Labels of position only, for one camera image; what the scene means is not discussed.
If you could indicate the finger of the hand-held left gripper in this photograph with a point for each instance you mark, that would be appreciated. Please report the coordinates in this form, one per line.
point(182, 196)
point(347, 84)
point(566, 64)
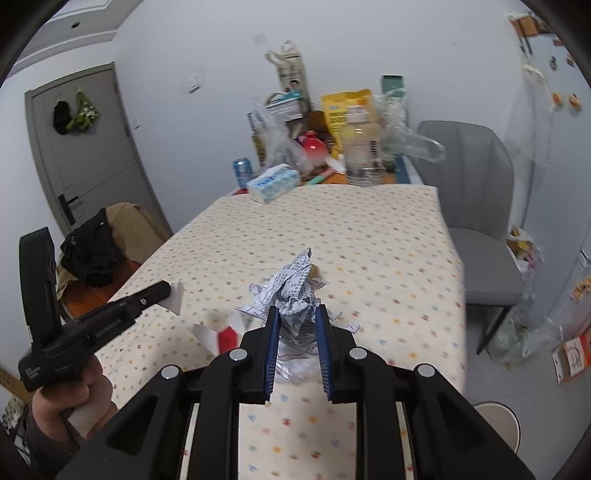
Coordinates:
point(147, 295)

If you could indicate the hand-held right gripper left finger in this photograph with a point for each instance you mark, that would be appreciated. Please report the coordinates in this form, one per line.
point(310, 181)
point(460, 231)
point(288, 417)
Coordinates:
point(272, 341)

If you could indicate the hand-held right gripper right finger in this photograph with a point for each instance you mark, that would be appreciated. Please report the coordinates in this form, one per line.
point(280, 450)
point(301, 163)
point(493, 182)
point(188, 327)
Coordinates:
point(323, 346)

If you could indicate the clear plastic wrapper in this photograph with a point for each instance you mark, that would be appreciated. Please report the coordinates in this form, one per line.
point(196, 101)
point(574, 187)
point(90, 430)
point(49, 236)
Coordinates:
point(295, 367)

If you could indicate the red white wrapper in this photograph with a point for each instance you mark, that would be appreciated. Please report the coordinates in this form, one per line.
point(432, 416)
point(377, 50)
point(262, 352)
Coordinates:
point(226, 339)

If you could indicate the printed paper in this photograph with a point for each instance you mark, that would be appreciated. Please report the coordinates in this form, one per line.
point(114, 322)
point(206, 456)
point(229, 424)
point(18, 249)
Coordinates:
point(295, 286)

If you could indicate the white round trash bin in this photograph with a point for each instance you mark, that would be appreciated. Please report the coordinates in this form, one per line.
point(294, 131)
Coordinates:
point(498, 424)

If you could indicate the person's left forearm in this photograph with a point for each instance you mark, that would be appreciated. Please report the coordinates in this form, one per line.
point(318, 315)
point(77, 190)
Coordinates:
point(46, 457)

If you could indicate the person's left hand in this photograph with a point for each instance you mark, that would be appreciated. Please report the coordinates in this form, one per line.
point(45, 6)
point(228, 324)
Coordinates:
point(60, 401)

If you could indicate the wooden chair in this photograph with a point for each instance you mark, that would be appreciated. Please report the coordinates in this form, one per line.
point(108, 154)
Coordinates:
point(81, 300)

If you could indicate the black garment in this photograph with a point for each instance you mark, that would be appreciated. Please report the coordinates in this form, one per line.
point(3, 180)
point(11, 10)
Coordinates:
point(92, 254)

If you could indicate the brown jacket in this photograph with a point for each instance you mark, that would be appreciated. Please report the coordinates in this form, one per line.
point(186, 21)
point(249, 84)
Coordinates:
point(134, 226)

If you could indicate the black door lock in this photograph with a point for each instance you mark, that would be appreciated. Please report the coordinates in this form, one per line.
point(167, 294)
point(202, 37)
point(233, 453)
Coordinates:
point(67, 207)

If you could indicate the floral tablecloth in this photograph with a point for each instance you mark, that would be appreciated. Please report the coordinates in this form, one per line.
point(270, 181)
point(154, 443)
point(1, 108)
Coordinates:
point(346, 230)

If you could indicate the grey door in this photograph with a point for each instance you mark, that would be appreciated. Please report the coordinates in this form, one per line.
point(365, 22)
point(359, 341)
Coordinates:
point(101, 152)

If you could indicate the blue soda can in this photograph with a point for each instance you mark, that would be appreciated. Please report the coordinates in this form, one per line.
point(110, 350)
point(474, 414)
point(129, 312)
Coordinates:
point(242, 170)

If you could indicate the blue white tissue box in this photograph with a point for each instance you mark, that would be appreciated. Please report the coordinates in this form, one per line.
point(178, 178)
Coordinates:
point(272, 182)

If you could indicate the black hanging cloth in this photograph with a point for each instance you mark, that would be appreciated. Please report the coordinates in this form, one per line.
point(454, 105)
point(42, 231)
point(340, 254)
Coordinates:
point(61, 120)

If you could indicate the pink green tube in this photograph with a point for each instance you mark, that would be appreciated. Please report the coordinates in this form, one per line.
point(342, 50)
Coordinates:
point(318, 177)

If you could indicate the green hanging cloth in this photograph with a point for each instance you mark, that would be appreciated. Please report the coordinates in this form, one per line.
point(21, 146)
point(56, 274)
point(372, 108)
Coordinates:
point(85, 115)

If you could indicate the clear water bottle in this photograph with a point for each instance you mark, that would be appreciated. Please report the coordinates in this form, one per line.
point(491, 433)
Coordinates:
point(362, 157)

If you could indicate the red vase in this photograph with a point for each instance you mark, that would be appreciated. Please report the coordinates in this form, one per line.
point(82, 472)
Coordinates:
point(314, 147)

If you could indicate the clear bag of plastic bottles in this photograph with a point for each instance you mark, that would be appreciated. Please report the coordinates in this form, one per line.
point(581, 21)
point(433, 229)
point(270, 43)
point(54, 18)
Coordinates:
point(521, 341)

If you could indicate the clear plastic grocery bag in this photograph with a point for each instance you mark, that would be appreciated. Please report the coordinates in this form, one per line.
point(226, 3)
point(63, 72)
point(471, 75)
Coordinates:
point(277, 143)

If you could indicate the grey upholstered chair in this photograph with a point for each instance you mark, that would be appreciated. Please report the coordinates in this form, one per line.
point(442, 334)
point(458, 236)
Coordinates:
point(471, 184)

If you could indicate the plastic bag of packaging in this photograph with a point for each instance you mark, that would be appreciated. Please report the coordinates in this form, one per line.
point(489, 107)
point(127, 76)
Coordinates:
point(521, 244)

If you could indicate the crumpled clear plastic bag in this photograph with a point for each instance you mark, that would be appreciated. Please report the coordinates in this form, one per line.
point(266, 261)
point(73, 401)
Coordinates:
point(406, 134)

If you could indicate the yellow snack bag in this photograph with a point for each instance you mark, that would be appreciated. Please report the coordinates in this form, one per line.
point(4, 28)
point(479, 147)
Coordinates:
point(339, 110)

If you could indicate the orange white cardboard box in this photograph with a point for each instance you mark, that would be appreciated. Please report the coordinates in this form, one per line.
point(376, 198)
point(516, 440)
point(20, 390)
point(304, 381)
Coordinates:
point(572, 360)

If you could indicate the printed paper tote bag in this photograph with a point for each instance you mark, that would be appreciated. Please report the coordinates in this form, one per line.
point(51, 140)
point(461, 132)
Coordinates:
point(293, 74)

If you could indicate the cluster of yellow fridge magnets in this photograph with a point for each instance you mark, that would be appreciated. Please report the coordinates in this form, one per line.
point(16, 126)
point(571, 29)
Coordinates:
point(582, 288)

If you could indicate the dark green carton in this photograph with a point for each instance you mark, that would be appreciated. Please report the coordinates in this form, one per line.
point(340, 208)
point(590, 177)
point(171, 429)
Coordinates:
point(392, 85)

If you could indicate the translucent hanging plastic bag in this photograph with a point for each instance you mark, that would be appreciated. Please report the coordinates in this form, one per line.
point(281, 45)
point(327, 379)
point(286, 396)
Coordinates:
point(526, 134)

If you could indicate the white refrigerator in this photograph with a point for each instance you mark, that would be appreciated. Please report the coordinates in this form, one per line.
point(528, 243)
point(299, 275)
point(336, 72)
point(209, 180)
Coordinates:
point(563, 161)

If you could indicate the white wall light switch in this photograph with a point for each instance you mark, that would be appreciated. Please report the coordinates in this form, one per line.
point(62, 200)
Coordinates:
point(194, 83)

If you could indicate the white wall sticker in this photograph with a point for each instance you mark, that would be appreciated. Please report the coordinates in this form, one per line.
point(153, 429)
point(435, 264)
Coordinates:
point(261, 40)

